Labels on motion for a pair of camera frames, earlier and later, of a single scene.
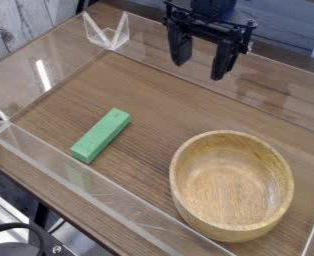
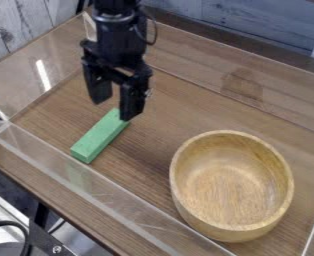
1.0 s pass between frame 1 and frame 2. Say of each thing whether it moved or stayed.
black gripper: moved
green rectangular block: stayed
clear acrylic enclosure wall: stayed
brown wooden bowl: stayed
